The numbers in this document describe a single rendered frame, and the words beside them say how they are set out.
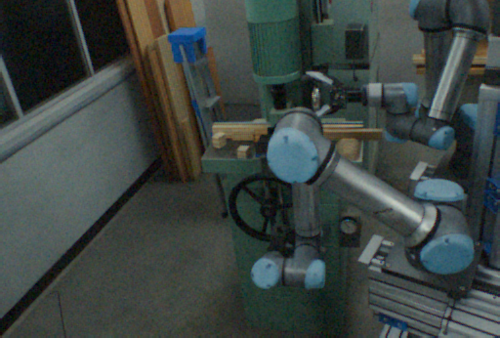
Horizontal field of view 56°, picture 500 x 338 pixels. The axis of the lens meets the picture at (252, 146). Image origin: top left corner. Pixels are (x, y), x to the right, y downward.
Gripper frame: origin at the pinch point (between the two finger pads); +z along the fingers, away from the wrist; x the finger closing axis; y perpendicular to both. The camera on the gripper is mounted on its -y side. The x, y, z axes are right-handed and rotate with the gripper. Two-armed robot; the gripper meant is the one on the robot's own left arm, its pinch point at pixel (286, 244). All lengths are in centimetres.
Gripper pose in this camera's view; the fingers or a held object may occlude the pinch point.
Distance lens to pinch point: 161.6
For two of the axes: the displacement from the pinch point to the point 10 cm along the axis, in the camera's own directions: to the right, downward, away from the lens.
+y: -0.2, 10.0, -0.3
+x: 9.7, 0.1, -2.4
